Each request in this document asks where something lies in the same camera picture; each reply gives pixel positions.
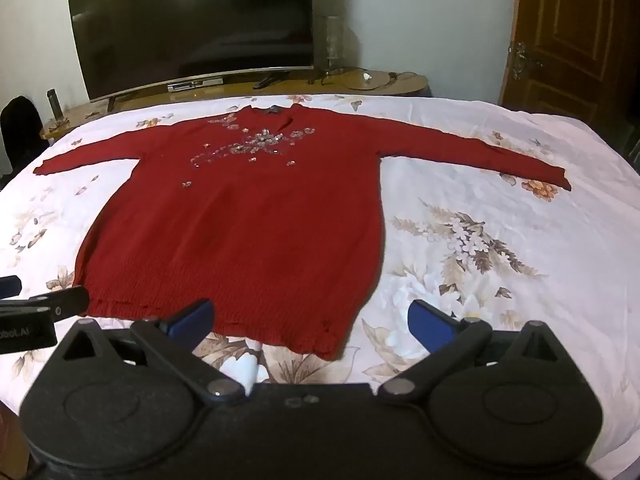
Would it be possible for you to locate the red beaded sweater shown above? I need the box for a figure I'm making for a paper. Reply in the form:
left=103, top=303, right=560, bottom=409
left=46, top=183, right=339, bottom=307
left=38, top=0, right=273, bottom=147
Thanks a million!
left=33, top=104, right=572, bottom=361

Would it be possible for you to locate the large black television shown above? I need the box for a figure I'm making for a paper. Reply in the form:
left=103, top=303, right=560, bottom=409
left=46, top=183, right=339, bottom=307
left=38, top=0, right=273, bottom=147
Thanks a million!
left=67, top=0, right=315, bottom=111

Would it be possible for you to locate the clear glass vase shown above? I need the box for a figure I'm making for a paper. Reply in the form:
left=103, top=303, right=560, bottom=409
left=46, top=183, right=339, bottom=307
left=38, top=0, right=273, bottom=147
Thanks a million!
left=324, top=15, right=346, bottom=74

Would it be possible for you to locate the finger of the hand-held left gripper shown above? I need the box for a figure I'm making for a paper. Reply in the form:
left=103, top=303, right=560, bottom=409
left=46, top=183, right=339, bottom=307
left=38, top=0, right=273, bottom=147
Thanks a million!
left=27, top=285, right=91, bottom=322
left=0, top=275, right=23, bottom=302

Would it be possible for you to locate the dark metal bottle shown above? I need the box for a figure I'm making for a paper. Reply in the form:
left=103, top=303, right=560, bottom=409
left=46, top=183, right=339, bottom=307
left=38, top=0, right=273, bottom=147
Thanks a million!
left=46, top=88, right=64, bottom=124

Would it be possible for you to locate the black chair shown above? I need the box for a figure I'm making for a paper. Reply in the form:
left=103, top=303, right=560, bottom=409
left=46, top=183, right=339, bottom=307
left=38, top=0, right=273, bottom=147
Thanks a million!
left=0, top=95, right=51, bottom=183

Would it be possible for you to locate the brown wooden door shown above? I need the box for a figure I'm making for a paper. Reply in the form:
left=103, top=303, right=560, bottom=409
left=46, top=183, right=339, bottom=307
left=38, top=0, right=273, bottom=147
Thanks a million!
left=497, top=0, right=640, bottom=167

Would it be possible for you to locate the floral white bed sheet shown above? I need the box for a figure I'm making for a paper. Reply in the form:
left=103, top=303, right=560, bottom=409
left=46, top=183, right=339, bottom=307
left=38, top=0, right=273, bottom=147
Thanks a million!
left=0, top=94, right=640, bottom=480

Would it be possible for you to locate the metal door handle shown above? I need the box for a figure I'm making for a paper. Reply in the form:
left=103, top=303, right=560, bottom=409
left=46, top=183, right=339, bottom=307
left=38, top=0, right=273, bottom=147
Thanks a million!
left=508, top=41, right=545, bottom=81

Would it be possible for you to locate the silver set-top box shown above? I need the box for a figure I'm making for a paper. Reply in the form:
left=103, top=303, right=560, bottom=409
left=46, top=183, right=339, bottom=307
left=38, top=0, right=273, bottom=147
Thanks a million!
left=167, top=78, right=225, bottom=92

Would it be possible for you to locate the wooden television cabinet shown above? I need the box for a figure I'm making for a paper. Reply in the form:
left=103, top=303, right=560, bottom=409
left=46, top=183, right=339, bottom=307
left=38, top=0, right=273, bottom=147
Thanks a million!
left=40, top=66, right=431, bottom=142

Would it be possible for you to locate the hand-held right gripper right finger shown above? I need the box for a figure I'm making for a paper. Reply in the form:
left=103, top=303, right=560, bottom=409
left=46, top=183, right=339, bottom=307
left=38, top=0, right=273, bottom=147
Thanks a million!
left=376, top=300, right=582, bottom=406

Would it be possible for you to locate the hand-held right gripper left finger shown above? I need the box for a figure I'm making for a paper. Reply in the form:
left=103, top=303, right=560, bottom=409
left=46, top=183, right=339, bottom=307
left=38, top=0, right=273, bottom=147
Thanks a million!
left=50, top=298, right=247, bottom=406

